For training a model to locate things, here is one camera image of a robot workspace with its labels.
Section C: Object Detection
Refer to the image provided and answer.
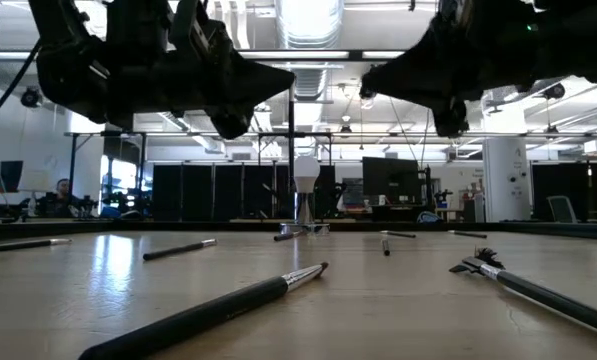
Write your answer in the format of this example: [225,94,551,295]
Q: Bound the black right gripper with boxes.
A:
[360,0,544,138]

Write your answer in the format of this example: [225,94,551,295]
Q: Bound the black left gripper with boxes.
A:
[35,29,297,141]

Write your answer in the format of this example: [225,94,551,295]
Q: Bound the thick black brush long ferrule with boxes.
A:
[77,262,329,360]

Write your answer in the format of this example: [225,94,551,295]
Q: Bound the black comb-head makeup brush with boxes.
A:
[449,247,597,342]

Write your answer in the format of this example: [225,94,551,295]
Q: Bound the black bar with light strips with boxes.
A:
[0,48,409,63]

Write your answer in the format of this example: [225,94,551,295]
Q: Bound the large black monitor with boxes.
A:
[361,156,422,206]

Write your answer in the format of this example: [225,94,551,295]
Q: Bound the white bulb chrome base lamp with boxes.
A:
[279,155,331,236]

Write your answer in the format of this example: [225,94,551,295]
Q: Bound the black partition panels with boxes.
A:
[151,163,337,222]

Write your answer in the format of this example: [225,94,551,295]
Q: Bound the white round column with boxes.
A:
[481,137,533,224]

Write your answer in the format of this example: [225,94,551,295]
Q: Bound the black hanging spotlight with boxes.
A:
[543,82,567,101]
[20,87,43,109]

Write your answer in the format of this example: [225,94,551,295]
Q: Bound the grey office chair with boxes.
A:
[546,195,579,225]

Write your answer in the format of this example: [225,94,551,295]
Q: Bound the person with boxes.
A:
[37,177,79,219]

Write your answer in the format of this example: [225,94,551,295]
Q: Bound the thin hanging cable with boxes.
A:
[420,107,432,169]

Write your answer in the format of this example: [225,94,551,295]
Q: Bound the black metal background frame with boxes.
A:
[63,129,597,221]

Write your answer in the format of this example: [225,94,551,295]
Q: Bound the silver ventilation duct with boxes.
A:
[275,0,345,101]

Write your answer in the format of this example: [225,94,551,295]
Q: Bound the black aluminium table frame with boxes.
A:
[0,218,597,242]

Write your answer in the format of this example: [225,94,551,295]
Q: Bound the black left wrist camera cable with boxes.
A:
[0,39,44,146]

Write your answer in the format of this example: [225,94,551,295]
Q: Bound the dark wall monitor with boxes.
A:
[0,160,24,194]

